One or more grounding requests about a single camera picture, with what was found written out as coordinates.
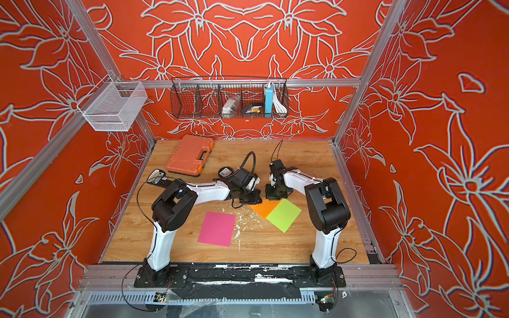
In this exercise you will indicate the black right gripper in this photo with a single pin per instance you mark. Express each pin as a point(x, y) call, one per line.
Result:
point(269, 195)

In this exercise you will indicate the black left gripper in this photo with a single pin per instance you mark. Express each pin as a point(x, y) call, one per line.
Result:
point(256, 194)

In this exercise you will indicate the orange square paper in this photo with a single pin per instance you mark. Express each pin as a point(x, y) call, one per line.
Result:
point(265, 208)

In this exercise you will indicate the green square paper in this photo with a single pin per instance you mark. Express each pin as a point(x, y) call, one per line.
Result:
point(283, 215)

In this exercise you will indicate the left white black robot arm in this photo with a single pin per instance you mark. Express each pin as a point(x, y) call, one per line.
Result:
point(171, 210)

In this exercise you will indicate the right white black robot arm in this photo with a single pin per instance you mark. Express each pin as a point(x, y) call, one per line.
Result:
point(327, 207)

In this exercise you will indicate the pink square paper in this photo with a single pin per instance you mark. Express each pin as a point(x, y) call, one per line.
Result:
point(217, 229)

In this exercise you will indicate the black round tape disc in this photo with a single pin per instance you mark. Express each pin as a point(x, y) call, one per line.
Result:
point(225, 172)

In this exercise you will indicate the orange plastic tool case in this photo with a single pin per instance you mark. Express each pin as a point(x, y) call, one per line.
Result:
point(190, 155)

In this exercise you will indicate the black small box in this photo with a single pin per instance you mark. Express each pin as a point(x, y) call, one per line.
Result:
point(253, 108)

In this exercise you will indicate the clear plastic bag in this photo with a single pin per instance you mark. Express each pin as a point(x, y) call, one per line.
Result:
point(230, 107)

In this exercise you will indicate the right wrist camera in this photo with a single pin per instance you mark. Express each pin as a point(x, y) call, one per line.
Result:
point(277, 168)

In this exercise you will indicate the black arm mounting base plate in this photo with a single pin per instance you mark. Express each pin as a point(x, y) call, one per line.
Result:
point(180, 275)

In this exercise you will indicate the black wire wall basket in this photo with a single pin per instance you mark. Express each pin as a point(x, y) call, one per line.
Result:
point(200, 98)

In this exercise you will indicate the clear plastic wall bin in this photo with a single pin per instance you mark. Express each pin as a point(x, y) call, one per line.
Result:
point(113, 107)

